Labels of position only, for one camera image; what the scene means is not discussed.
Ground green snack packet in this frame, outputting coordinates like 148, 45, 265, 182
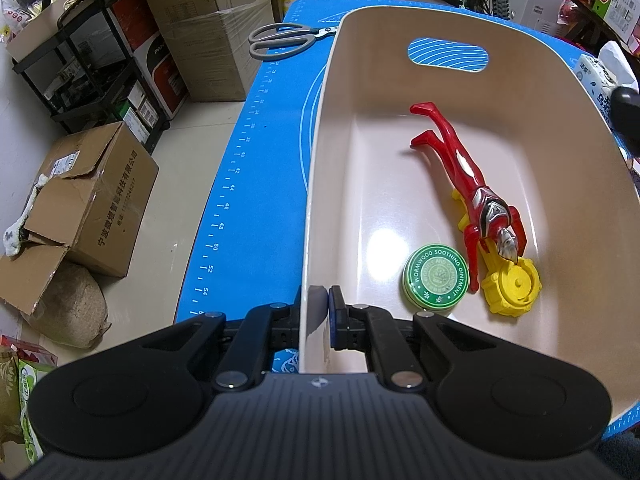
0, 335, 56, 466

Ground plastic wrapped cardboard box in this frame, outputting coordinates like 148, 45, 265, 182
160, 0, 275, 103

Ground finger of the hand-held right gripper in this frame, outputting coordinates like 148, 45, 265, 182
612, 87, 640, 158

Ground torn cardboard box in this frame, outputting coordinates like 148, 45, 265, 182
22, 121, 160, 278

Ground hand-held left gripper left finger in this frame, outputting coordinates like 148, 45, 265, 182
142, 286, 303, 392

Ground red hero action figure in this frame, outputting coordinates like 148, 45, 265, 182
409, 101, 527, 293

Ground white rag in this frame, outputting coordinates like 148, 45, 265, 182
4, 175, 48, 258

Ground brown burlap sack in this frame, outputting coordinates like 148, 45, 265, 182
20, 262, 112, 350

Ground red and black appliance box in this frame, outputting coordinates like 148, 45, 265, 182
110, 0, 188, 121

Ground grey handled scissors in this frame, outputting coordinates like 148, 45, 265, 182
248, 22, 338, 62

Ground beige plastic storage bin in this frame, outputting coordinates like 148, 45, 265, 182
298, 6, 640, 428

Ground green round ointment tin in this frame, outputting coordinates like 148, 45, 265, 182
401, 243, 471, 308

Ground yellow plastic toy launcher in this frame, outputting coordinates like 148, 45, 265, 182
451, 187, 543, 317

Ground white tissue pack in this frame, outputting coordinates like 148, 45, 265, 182
575, 40, 640, 126

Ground white chest freezer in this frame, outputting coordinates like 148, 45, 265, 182
520, 0, 571, 36

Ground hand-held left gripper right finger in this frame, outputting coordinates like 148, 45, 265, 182
328, 286, 501, 392

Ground dark wooden side table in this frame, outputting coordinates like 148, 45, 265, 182
565, 0, 640, 61

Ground blue silicone baking mat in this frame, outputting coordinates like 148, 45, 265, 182
175, 0, 640, 443

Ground brown paper bag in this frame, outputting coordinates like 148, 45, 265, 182
5, 0, 113, 61

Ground black rolling cart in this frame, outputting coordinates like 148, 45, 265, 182
12, 0, 171, 153

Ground green and white box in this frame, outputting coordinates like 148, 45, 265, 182
597, 0, 640, 43

